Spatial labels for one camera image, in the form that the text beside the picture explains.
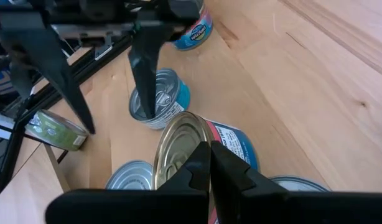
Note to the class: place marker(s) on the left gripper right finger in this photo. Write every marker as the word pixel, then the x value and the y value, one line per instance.
pixel 303 208

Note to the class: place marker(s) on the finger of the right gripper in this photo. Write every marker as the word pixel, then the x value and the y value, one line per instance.
pixel 44 56
pixel 146 71

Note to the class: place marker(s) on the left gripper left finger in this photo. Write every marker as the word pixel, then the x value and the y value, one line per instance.
pixel 132 208

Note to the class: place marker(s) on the silver-lid red-label can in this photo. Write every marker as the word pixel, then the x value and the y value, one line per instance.
pixel 132 177
pixel 197 34
pixel 298 184

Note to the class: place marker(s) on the silver-lid blue-label can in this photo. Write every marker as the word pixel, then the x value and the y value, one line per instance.
pixel 172 93

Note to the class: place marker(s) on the gold-lid Wild Planet can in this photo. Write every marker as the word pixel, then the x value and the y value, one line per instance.
pixel 178 143

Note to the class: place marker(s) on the silver-lid green-label can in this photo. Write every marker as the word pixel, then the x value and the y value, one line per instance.
pixel 54 132

